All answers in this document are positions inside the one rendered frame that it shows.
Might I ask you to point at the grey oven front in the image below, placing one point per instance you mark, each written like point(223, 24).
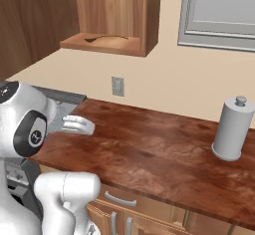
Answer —
point(20, 179)

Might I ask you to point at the grey hob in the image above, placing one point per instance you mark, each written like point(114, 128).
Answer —
point(64, 103)

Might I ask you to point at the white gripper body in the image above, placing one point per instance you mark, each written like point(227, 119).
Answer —
point(79, 125)

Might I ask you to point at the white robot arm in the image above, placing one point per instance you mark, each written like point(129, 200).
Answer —
point(20, 119)

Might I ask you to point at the wooden base cabinet door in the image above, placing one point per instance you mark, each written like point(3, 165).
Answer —
point(101, 220)
point(149, 227)

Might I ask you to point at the open wooden wall cabinet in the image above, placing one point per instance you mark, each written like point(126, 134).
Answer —
point(113, 10)

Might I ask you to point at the wooden spoon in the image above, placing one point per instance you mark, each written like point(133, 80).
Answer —
point(90, 39)

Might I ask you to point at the grey wall outlet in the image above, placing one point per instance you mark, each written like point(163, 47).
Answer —
point(118, 86)

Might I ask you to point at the grey framed window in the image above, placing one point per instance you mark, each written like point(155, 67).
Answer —
point(222, 10)

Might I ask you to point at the grey paper towel holder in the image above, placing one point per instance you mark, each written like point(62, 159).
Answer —
point(232, 129)

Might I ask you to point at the wooden drawer front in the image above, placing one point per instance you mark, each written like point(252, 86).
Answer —
point(149, 204)

